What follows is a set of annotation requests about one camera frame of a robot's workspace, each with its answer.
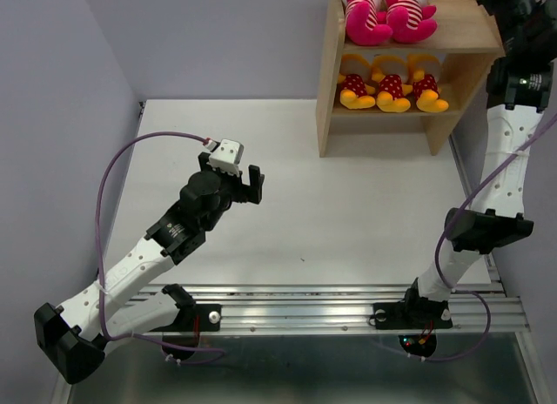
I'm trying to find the orange bear polka dot toy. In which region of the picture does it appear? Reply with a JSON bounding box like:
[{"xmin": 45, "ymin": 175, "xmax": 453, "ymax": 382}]
[{"xmin": 338, "ymin": 54, "xmax": 376, "ymax": 110}]

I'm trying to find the white glasses doll striped shirt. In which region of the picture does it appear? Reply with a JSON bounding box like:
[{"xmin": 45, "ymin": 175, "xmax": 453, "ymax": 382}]
[{"xmin": 342, "ymin": 0, "xmax": 393, "ymax": 46}]

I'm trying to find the white doll face down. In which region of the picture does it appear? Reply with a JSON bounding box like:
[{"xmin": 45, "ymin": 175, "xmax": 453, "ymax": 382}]
[{"xmin": 383, "ymin": 0, "xmax": 438, "ymax": 44}]

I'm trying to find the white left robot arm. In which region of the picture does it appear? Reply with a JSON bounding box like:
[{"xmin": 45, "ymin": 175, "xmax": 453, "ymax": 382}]
[{"xmin": 33, "ymin": 153, "xmax": 265, "ymax": 385}]

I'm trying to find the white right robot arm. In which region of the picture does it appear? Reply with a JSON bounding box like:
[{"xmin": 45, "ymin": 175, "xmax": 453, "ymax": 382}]
[{"xmin": 400, "ymin": 0, "xmax": 556, "ymax": 326}]

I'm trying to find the wooden shelf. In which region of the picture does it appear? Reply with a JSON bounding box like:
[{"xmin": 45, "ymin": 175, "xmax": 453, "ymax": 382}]
[{"xmin": 315, "ymin": 0, "xmax": 518, "ymax": 158}]

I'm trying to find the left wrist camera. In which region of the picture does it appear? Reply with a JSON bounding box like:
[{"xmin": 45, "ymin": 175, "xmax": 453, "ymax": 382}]
[{"xmin": 204, "ymin": 138, "xmax": 244, "ymax": 177}]

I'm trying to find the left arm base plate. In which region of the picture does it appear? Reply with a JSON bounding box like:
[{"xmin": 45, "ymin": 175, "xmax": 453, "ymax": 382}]
[{"xmin": 156, "ymin": 303, "xmax": 222, "ymax": 333}]

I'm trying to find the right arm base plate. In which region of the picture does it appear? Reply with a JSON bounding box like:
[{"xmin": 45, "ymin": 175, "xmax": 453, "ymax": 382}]
[{"xmin": 372, "ymin": 301, "xmax": 453, "ymax": 331}]

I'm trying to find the aluminium mounting rail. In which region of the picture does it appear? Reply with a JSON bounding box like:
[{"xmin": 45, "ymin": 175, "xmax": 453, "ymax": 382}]
[{"xmin": 69, "ymin": 268, "xmax": 532, "ymax": 338}]

